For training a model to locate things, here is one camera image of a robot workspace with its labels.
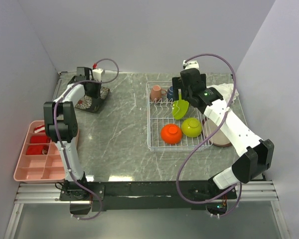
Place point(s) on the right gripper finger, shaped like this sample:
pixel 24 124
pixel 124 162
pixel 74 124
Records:
pixel 177 85
pixel 203 80

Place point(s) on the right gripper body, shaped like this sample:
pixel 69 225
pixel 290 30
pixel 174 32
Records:
pixel 185 95

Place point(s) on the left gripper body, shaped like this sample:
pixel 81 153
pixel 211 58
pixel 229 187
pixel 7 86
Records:
pixel 94 88

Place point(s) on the dark blue ceramic mug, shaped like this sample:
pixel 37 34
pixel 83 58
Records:
pixel 169 93

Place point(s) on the black floral square plate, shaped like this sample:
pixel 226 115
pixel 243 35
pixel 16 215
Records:
pixel 90 104

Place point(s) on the green plate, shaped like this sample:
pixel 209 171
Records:
pixel 179 109

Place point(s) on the pink ceramic mug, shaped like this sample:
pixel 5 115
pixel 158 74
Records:
pixel 157 92

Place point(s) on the green bowl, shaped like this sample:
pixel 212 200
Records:
pixel 191 127

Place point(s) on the brown rimmed round plate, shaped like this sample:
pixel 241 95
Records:
pixel 218 139

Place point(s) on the orange bowl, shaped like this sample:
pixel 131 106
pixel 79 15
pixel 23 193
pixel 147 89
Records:
pixel 171 134

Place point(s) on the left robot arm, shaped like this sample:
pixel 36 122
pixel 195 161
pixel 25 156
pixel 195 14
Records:
pixel 61 126

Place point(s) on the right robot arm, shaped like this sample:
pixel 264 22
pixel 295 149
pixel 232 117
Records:
pixel 255 154

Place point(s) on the red white striped cloth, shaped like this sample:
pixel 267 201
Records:
pixel 39 129

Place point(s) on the red cloth roll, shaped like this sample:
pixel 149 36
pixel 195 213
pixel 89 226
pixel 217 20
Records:
pixel 40 149
pixel 37 139

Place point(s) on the pink compartment tray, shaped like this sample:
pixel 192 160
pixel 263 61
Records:
pixel 39 168

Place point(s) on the black base bar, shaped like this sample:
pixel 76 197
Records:
pixel 134 195

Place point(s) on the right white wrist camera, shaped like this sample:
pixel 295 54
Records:
pixel 190 64

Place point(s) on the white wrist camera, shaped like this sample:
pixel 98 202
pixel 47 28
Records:
pixel 97 73
pixel 190 64

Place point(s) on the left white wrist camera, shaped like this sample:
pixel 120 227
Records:
pixel 97 73

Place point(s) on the white wire dish rack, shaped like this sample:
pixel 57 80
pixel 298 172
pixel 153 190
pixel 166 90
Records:
pixel 159 114

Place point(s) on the aluminium frame rail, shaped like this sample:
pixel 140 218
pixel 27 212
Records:
pixel 46 193

